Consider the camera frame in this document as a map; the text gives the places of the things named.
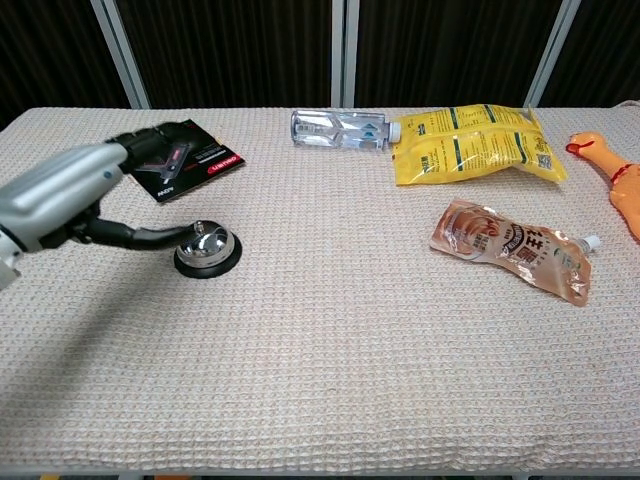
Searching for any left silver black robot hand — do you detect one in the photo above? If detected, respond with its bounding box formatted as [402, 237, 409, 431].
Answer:
[0, 122, 199, 257]

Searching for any chrome service bell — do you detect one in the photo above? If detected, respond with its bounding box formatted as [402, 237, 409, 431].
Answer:
[173, 219, 243, 281]

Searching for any black corrugated partition panel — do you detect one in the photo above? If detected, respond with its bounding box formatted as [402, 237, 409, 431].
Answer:
[354, 0, 564, 109]
[0, 0, 135, 131]
[115, 0, 334, 110]
[540, 0, 640, 108]

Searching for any black product box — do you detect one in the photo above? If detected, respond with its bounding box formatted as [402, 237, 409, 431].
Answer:
[130, 118, 248, 204]

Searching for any clear plastic water bottle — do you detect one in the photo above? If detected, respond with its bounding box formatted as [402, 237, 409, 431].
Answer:
[290, 109, 404, 153]

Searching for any beige waffle tablecloth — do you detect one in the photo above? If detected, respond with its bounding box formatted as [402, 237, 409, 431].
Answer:
[0, 102, 640, 477]

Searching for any yellow snack bag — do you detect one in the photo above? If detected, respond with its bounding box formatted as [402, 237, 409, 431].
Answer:
[389, 102, 569, 188]

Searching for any brown spouted drink pouch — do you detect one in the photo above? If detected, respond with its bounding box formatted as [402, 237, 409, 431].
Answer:
[428, 198, 602, 308]

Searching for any yellow rubber chicken toy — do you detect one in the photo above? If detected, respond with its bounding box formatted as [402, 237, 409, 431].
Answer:
[565, 130, 640, 244]

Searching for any grey metal partition post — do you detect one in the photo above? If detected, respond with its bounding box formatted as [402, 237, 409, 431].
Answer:
[524, 0, 584, 108]
[329, 0, 360, 109]
[89, 0, 152, 110]

